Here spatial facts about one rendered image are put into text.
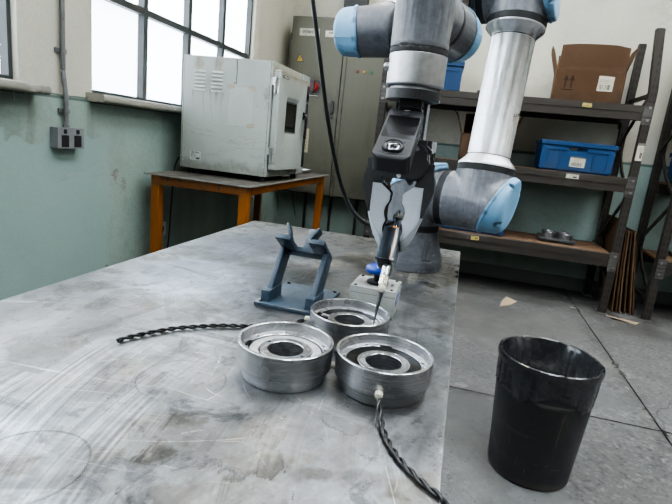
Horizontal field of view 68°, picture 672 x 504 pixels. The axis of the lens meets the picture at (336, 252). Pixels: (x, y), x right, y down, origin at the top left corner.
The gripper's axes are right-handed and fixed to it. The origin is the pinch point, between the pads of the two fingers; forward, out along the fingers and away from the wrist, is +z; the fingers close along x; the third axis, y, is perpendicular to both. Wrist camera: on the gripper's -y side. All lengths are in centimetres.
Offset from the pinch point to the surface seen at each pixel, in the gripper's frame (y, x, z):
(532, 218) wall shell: 390, -52, 37
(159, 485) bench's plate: -39.1, 7.9, 13.0
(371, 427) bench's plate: -24.6, -4.6, 13.0
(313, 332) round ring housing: -13.9, 5.4, 9.5
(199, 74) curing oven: 187, 150, -39
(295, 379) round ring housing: -22.8, 3.9, 11.1
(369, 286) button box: 5.7, 3.4, 8.6
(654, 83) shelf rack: 334, -107, -71
